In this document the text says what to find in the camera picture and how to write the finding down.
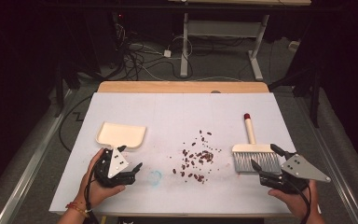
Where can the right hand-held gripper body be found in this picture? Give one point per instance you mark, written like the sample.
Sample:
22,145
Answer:
298,169

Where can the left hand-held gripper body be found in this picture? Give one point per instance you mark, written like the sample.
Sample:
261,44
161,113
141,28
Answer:
118,165

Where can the cream plastic dustpan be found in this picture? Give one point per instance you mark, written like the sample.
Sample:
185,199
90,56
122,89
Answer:
121,135

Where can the cream brush with red tip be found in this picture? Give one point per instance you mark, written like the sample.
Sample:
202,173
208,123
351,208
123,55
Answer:
250,132

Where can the scatter of red beans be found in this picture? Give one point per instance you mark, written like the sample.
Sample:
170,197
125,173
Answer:
203,155

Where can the person's right hand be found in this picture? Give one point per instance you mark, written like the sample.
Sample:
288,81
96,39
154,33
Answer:
298,203

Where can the person's left hand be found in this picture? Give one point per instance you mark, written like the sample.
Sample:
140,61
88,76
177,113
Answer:
96,194

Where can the white table cover sheet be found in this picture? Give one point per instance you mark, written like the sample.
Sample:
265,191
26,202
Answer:
174,115

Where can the black metal stand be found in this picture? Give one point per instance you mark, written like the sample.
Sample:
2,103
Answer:
59,90
315,93

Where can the grey round table grommet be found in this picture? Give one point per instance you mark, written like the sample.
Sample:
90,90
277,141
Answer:
215,91

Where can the white power adapter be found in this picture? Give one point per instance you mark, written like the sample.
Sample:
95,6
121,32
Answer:
167,53

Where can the white power strip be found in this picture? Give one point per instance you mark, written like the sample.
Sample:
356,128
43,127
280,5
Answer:
294,45

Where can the aluminium floor rail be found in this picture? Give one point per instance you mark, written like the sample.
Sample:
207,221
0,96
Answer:
332,165
34,165

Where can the white metal desk frame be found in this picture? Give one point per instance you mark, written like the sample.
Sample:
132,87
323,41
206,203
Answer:
223,29

